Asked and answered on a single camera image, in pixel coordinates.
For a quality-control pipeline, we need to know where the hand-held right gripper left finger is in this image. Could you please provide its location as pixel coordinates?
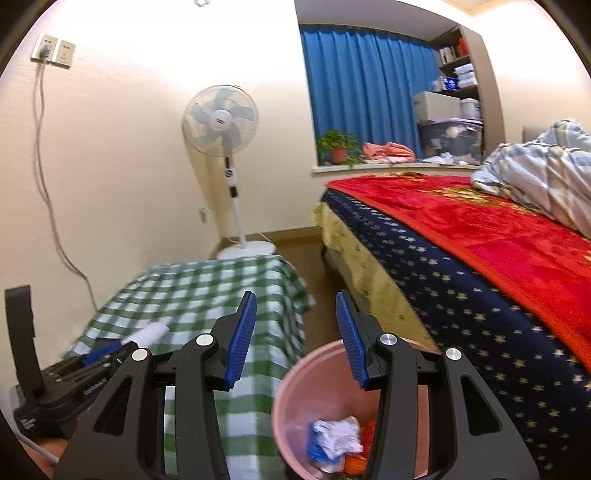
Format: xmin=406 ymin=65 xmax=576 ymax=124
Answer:
xmin=53 ymin=291 xmax=258 ymax=480

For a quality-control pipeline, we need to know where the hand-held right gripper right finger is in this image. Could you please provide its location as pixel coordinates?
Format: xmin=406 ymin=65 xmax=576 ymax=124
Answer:
xmin=335 ymin=290 xmax=541 ymax=480

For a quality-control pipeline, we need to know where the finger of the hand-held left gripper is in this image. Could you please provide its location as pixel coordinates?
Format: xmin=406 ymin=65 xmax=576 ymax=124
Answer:
xmin=44 ymin=357 xmax=125 ymax=386
xmin=65 ymin=340 xmax=139 ymax=370

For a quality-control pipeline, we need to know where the pink plastic bucket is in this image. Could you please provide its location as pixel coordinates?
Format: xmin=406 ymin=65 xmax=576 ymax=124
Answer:
xmin=271 ymin=339 xmax=444 ymax=480

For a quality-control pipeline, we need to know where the white plastic bag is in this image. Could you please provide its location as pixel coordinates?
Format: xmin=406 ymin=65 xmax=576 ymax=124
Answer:
xmin=310 ymin=415 xmax=363 ymax=457

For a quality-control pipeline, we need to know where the blue plastic bag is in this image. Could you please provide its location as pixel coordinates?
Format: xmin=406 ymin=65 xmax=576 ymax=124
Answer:
xmin=308 ymin=422 xmax=338 ymax=462

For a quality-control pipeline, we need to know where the orange plastic bag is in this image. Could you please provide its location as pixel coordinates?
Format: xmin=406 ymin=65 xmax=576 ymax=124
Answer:
xmin=344 ymin=421 xmax=380 ymax=476

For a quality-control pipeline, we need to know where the green checkered tablecloth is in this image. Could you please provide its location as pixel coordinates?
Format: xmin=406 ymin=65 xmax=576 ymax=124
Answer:
xmin=65 ymin=255 xmax=317 ymax=480

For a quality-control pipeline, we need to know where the yellow bed skirt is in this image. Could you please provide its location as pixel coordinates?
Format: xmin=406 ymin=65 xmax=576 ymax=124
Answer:
xmin=310 ymin=203 xmax=439 ymax=354

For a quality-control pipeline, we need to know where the bed with star sheet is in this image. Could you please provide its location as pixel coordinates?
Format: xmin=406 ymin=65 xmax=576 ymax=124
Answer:
xmin=320 ymin=189 xmax=591 ymax=472

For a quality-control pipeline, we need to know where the red floral blanket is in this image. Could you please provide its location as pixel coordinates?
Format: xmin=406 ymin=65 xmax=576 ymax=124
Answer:
xmin=325 ymin=172 xmax=591 ymax=365

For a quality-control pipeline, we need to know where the potted green plant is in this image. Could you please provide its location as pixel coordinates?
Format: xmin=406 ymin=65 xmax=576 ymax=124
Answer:
xmin=316 ymin=130 xmax=363 ymax=167

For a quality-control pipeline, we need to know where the pink folded cloth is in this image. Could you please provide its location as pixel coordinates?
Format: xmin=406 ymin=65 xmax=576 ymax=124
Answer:
xmin=361 ymin=141 xmax=416 ymax=162

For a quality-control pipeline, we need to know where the white cloth on windowsill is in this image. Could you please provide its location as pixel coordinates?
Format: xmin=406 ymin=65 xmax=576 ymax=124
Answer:
xmin=422 ymin=152 xmax=481 ymax=167

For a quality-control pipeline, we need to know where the clear storage box purple lid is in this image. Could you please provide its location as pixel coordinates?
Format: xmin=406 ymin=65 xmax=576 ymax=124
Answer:
xmin=418 ymin=117 xmax=485 ymax=162

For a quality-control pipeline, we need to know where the blue curtain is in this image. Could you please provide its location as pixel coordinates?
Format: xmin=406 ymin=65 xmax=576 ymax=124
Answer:
xmin=299 ymin=25 xmax=439 ymax=164

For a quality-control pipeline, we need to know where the grey cardboard box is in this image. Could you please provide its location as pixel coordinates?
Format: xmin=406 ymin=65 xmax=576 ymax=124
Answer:
xmin=412 ymin=91 xmax=462 ymax=124

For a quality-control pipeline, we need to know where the blue striped quilt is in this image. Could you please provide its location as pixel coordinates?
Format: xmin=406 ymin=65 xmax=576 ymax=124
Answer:
xmin=471 ymin=119 xmax=591 ymax=232

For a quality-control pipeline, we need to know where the brown shelf unit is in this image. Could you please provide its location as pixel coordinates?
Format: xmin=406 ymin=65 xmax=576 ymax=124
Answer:
xmin=431 ymin=23 xmax=502 ymax=160

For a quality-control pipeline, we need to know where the row of books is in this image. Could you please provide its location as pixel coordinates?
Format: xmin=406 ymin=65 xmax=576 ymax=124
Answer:
xmin=438 ymin=39 xmax=469 ymax=64

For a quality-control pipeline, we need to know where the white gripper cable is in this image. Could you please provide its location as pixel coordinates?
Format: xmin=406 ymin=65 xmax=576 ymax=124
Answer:
xmin=18 ymin=436 xmax=61 ymax=464

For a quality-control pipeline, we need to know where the white pedestal fan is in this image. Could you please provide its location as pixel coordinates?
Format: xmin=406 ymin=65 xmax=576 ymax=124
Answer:
xmin=181 ymin=84 xmax=278 ymax=260

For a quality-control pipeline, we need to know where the white wall cable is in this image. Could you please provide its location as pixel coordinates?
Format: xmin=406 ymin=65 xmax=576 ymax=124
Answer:
xmin=34 ymin=60 xmax=100 ymax=310

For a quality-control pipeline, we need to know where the empty wall socket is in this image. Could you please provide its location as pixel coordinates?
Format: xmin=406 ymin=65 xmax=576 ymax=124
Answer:
xmin=52 ymin=41 xmax=77 ymax=70

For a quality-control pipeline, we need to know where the wall socket with plug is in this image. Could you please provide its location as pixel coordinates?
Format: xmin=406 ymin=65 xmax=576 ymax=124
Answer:
xmin=31 ymin=33 xmax=58 ymax=62

